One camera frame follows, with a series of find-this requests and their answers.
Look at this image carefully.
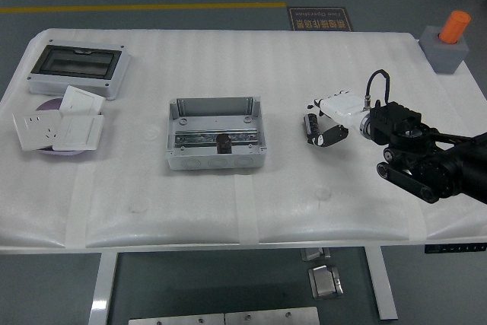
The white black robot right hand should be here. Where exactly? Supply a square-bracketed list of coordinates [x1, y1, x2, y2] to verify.
[307, 90, 372, 148]

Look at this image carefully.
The black cylindrical battery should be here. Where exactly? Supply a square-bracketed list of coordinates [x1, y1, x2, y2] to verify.
[303, 113, 323, 146]
[215, 132, 233, 155]

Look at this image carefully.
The open grey junction box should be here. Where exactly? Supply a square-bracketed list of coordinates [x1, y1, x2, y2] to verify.
[165, 96, 267, 171]

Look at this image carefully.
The grey box with dark cover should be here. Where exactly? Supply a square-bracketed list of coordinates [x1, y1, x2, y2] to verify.
[27, 39, 132, 101]

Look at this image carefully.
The black floor sign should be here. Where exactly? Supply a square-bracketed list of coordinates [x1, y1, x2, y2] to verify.
[287, 6, 354, 32]

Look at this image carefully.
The grey foam block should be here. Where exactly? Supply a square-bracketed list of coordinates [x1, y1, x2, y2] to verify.
[419, 25, 469, 74]

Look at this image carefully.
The white foam table sheet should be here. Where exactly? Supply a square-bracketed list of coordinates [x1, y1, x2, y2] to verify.
[0, 27, 487, 249]

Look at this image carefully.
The orange cylinder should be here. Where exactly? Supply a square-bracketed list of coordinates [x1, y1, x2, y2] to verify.
[438, 10, 472, 45]

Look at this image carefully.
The small silver metal block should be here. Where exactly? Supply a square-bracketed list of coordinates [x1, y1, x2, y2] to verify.
[301, 247, 331, 262]

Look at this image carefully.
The large silver metal block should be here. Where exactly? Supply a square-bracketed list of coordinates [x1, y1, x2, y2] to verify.
[307, 264, 344, 300]

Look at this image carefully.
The black table control panel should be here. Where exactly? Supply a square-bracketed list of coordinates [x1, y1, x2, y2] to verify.
[425, 243, 487, 254]

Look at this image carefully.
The white table leg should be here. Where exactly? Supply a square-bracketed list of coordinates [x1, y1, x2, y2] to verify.
[88, 251, 119, 325]
[364, 247, 399, 321]

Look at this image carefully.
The grey metal plate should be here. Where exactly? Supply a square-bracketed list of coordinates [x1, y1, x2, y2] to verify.
[128, 313, 225, 325]
[224, 306, 320, 325]

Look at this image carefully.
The white tape strip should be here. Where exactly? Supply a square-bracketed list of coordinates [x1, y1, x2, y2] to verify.
[64, 167, 95, 249]

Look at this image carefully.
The purple plate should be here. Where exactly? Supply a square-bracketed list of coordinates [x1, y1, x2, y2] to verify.
[33, 98, 103, 158]

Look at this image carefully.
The metal DIN rail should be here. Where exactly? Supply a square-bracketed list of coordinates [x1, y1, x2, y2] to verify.
[173, 127, 259, 148]

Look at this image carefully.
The white wall switch plate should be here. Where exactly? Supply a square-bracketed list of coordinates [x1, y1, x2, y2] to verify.
[52, 114, 105, 151]
[59, 85, 106, 116]

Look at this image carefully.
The white wall socket plate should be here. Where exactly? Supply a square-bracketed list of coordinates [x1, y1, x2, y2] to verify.
[12, 110, 64, 151]

